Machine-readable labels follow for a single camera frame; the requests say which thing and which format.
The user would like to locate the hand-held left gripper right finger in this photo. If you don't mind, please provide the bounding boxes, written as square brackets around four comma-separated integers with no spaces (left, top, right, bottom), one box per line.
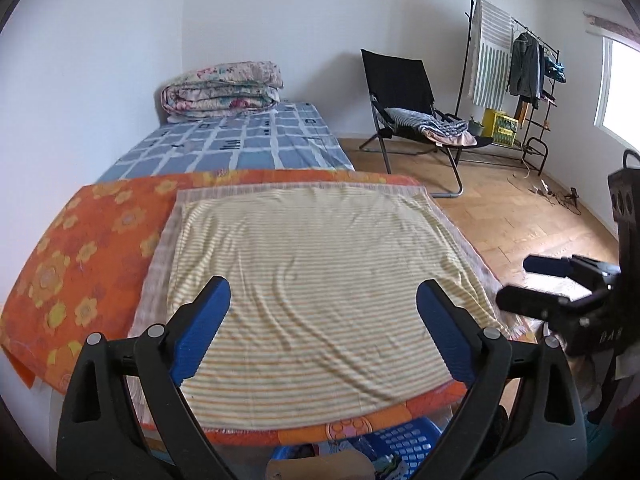
[416,279,588,480]

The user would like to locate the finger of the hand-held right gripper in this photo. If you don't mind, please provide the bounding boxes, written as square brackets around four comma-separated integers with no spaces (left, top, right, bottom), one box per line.
[522,255,621,291]
[495,284,608,333]

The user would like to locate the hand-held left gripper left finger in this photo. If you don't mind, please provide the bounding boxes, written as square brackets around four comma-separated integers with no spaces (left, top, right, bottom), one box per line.
[56,276,238,480]

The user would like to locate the blue plastic basket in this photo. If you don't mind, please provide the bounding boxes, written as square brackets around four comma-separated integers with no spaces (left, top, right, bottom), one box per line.
[270,415,446,480]

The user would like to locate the striped yellow towel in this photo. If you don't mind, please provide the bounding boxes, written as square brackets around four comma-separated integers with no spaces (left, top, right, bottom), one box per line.
[127,180,526,433]

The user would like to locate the orange floral cloth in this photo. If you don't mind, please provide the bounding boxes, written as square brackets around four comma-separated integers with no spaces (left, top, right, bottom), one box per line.
[0,169,531,448]

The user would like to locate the yellow plastic crate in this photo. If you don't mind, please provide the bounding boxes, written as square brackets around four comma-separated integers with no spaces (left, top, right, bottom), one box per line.
[482,108,521,148]

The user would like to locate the printed packet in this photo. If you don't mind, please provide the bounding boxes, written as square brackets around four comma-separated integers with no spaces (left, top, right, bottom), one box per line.
[372,455,408,480]

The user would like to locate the pale pink garment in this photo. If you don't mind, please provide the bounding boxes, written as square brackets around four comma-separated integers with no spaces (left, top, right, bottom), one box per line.
[425,127,478,150]

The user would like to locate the window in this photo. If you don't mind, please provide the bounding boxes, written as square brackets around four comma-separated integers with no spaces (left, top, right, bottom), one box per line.
[592,35,640,151]

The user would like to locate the brown cardboard piece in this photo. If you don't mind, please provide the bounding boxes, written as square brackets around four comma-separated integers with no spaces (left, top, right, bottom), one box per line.
[265,449,376,480]

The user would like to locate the bed with blue checked sheet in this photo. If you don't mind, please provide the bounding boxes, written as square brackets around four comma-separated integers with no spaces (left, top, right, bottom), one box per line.
[95,101,357,183]

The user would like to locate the grey striped garment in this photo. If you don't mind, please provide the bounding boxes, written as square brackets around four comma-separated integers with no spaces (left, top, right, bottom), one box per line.
[385,107,468,137]

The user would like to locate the teal hanging garment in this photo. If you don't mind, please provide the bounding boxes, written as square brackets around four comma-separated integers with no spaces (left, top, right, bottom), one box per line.
[542,55,568,83]

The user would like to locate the dark hanging jacket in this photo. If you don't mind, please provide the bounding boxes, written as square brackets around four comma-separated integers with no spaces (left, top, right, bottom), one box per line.
[507,32,546,111]

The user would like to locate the hanging green striped towel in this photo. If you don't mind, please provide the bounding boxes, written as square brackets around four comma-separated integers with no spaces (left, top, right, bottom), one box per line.
[470,0,516,108]

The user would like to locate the black folding chair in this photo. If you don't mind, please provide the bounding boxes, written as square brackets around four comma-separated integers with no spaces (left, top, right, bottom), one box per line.
[359,49,493,198]

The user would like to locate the folded floral quilt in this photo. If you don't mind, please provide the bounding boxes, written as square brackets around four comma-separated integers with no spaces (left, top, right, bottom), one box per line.
[161,61,285,123]

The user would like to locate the black clothes rack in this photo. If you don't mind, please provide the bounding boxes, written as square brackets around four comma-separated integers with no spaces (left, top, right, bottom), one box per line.
[452,0,561,176]

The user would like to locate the cables on floor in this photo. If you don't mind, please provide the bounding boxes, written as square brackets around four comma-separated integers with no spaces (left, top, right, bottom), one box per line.
[510,170,583,216]

